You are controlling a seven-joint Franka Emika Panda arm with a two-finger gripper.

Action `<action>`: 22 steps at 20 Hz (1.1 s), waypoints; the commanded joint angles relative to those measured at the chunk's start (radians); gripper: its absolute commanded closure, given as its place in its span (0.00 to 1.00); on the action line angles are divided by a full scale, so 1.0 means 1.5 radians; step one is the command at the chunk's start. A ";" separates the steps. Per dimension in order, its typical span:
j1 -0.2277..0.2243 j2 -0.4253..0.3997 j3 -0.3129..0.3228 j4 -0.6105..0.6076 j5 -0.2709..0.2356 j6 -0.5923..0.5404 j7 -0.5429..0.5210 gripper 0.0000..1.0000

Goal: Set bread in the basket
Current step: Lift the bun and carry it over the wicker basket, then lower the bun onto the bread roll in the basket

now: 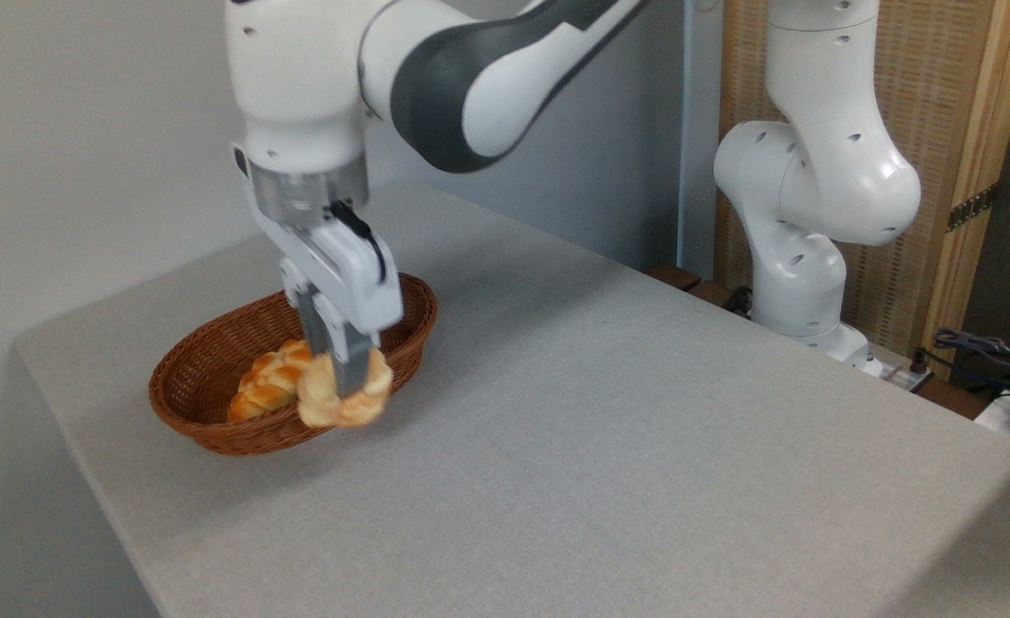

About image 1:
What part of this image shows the wooden woven folding screen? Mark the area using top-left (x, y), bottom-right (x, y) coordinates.
top-left (715, 0), bottom-right (1010, 379)

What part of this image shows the braided golden bread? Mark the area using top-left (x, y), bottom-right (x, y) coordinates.
top-left (227, 339), bottom-right (317, 423)

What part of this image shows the round pale bread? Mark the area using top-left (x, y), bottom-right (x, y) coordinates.
top-left (297, 347), bottom-right (395, 429)

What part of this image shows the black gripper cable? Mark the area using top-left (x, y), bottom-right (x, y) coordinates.
top-left (330, 200), bottom-right (388, 285)

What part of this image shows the bundle of dark cables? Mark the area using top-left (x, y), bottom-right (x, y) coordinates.
top-left (915, 326), bottom-right (1010, 397)

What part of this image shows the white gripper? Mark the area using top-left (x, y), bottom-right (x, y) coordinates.
top-left (232, 143), bottom-right (404, 399)

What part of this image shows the dark brown wooden ledge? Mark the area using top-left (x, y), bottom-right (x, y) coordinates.
top-left (646, 263), bottom-right (756, 320)

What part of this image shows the brown wicker basket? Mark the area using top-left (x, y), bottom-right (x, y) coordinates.
top-left (148, 273), bottom-right (438, 457)

